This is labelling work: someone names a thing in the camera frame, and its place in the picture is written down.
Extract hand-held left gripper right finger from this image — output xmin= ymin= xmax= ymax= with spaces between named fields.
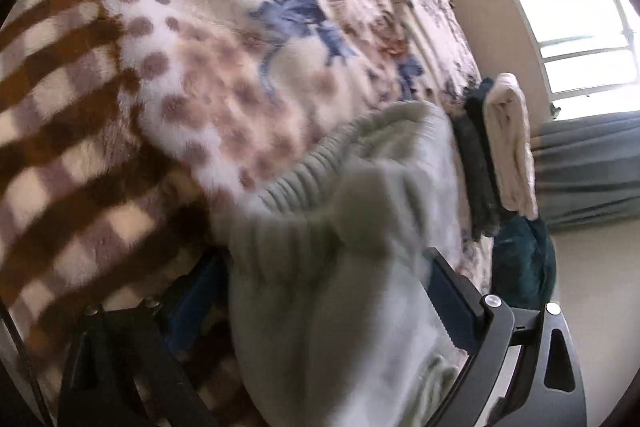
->
xmin=422 ymin=247 xmax=587 ymax=427

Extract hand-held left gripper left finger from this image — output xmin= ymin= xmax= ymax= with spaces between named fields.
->
xmin=57 ymin=252 xmax=232 ymax=427

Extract light green pants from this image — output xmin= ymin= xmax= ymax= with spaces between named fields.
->
xmin=210 ymin=101 xmax=482 ymax=427

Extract teal quilt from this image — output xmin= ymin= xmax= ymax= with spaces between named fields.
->
xmin=492 ymin=214 xmax=557 ymax=311

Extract dark folded garment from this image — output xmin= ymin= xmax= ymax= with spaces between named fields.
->
xmin=452 ymin=78 xmax=504 ymax=243

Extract white folded garment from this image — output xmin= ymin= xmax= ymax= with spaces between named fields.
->
xmin=482 ymin=73 xmax=540 ymax=219

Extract blue-grey striped curtain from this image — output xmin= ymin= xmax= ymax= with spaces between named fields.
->
xmin=529 ymin=109 xmax=640 ymax=230

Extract floral plush blanket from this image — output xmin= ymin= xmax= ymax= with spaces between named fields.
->
xmin=0 ymin=0 xmax=495 ymax=427

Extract window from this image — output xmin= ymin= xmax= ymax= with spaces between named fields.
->
xmin=477 ymin=0 xmax=640 ymax=120

